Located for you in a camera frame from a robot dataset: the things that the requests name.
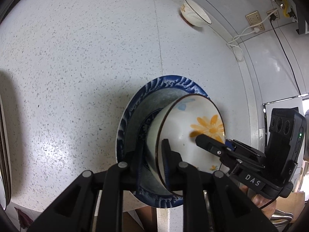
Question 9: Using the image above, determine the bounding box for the white bowl orange flower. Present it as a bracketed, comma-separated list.
[146, 94, 226, 189]

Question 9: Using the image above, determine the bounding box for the blue white patterned bowl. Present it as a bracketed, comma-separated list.
[116, 75, 207, 208]

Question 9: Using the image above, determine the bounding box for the white bowl gold rim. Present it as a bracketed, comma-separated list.
[180, 0, 212, 27]

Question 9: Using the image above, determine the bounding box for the large yellow bear plate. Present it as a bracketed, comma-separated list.
[1, 100, 12, 210]

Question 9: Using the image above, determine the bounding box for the person's right hand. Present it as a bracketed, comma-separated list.
[239, 184, 277, 219]

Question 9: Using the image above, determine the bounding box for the stainless steel sink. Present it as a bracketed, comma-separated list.
[270, 209, 294, 228]

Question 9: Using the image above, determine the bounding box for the white microwave oven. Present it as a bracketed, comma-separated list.
[263, 93, 308, 132]

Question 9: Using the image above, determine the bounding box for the white power cable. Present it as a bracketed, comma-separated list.
[226, 8, 278, 62]

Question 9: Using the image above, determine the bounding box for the wall power socket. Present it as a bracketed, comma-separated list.
[245, 9, 280, 32]

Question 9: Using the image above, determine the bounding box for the black power cable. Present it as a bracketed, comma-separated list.
[269, 14, 302, 96]

